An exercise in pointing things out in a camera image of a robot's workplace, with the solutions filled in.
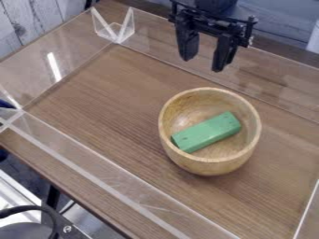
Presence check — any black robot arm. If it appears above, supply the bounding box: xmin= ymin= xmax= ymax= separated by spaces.
xmin=169 ymin=0 xmax=258 ymax=73

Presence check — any clear acrylic tray wall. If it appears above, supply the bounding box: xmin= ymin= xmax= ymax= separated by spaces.
xmin=0 ymin=2 xmax=319 ymax=239

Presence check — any black cable loop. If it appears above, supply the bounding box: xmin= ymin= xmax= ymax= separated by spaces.
xmin=0 ymin=204 xmax=64 ymax=239

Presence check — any black table leg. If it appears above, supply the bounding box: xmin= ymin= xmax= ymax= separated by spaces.
xmin=47 ymin=186 xmax=62 ymax=209

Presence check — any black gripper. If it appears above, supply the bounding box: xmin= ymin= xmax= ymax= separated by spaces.
xmin=169 ymin=0 xmax=258 ymax=73

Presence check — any green rectangular block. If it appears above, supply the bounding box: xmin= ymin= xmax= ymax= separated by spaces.
xmin=171 ymin=111 xmax=242 ymax=153

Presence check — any brown wooden bowl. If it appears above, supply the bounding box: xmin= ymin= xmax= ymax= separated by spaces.
xmin=159 ymin=87 xmax=262 ymax=176

